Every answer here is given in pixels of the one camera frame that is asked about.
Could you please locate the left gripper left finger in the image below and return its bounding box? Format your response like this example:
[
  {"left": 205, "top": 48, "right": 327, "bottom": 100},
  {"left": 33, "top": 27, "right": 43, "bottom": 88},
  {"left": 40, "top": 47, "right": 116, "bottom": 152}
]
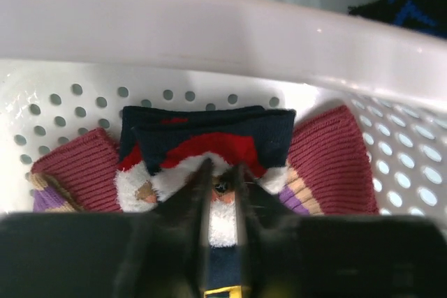
[{"left": 1, "top": 159, "right": 213, "bottom": 297}]

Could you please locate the white laundry basket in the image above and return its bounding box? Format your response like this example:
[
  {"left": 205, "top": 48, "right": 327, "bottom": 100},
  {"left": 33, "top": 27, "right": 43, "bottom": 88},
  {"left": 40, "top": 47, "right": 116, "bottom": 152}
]
[{"left": 1, "top": 0, "right": 446, "bottom": 221}]

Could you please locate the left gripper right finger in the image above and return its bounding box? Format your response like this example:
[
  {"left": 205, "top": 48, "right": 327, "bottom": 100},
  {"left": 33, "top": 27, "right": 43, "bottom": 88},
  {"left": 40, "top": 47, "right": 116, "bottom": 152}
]
[{"left": 234, "top": 165, "right": 446, "bottom": 297}]

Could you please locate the navy santa sock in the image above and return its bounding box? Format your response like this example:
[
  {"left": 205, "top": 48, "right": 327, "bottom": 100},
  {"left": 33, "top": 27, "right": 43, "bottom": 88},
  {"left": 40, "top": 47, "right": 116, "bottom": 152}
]
[
  {"left": 132, "top": 108, "right": 295, "bottom": 297},
  {"left": 115, "top": 105, "right": 264, "bottom": 211}
]

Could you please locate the beige maroon striped sock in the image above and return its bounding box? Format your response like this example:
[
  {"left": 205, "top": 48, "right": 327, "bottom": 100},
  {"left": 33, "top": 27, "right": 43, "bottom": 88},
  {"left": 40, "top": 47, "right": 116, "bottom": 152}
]
[{"left": 30, "top": 128, "right": 121, "bottom": 212}]

